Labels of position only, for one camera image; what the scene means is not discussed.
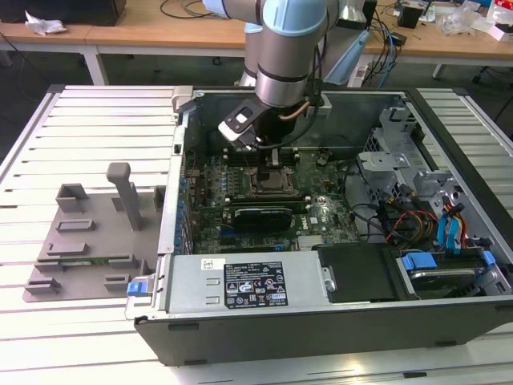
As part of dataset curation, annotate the red wire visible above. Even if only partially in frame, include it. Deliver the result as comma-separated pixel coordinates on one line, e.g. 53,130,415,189
389,210,438,242

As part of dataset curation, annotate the silver metal drive cage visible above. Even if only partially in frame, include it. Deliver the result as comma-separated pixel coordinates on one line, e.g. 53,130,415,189
355,99,502,257

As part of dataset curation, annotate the black plastic bay cover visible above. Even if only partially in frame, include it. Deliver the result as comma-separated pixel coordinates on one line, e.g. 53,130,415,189
316,244,398,304

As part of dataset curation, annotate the clear plastic packaging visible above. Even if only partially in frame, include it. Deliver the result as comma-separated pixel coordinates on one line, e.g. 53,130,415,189
435,2,495,36

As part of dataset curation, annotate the grey desk cable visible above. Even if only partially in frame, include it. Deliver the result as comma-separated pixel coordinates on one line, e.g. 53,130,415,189
183,0,230,20

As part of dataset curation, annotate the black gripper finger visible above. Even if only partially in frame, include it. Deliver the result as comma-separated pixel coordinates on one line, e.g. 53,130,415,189
258,148,283,185

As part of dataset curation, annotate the black graphics card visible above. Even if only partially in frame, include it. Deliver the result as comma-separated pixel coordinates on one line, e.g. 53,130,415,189
222,206,296,232

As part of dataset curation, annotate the black RAM slot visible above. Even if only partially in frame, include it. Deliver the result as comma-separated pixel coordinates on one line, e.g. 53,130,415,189
224,193,312,204
226,155,300,167
226,146,300,157

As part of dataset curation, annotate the blue cable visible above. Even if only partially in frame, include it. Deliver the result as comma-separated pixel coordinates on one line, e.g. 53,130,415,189
376,19,402,87

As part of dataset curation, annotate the yellow wire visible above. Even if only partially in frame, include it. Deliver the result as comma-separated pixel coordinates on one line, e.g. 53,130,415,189
408,215,437,238

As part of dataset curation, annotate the black open PC case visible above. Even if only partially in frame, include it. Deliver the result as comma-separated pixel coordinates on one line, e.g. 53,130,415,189
124,86,513,367

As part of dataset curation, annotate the silver power supply with label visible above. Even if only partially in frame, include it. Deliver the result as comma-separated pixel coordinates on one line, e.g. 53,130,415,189
166,251,333,316

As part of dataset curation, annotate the green motherboard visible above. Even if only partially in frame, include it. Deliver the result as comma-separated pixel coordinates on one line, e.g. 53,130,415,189
182,150,362,256

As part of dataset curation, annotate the CPU socket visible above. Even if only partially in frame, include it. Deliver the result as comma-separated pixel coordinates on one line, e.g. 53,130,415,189
244,164,297,198

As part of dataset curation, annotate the green RAM stick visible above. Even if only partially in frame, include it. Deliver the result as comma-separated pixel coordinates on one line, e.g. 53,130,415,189
38,256,131,266

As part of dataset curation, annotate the white cardboard box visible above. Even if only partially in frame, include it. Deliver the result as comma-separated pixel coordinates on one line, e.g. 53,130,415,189
488,22,513,42

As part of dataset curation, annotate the blue data wire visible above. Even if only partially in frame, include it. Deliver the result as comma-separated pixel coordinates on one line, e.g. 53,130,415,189
445,205,466,256
434,214,449,253

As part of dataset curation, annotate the orange wire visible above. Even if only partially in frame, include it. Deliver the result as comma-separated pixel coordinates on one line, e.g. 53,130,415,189
459,216,473,250

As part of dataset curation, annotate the installed RAM stick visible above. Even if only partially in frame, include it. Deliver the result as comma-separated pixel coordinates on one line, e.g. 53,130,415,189
230,198,309,213

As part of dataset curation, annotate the metal socket cover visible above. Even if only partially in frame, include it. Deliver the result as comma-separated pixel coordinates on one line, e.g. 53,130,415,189
248,166,296,197

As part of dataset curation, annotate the black wire loop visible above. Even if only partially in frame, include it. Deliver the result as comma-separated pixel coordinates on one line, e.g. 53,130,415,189
347,202,388,242

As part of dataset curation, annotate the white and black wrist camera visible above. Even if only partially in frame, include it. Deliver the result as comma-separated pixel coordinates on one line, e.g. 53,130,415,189
217,104,260,142

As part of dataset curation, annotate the wooden desk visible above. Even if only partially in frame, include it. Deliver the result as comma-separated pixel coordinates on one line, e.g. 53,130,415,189
362,0,513,81
0,0,248,86

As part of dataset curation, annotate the large black box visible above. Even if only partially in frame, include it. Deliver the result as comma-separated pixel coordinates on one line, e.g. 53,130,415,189
0,0,127,27

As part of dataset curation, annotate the blue plastic latch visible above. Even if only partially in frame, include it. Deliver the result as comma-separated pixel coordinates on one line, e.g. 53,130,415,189
126,282,151,298

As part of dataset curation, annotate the black container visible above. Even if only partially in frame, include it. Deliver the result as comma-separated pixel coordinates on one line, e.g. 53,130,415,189
398,4,422,29

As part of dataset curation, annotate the hard disk in blue carrier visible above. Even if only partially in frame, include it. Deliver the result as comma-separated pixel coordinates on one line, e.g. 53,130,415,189
396,249,500,301

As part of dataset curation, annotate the grey parts rack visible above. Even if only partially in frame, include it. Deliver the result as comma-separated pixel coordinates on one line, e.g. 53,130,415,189
22,161,168,304

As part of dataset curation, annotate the crumpled white paper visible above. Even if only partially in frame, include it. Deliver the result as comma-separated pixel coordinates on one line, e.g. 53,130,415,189
24,10,68,37

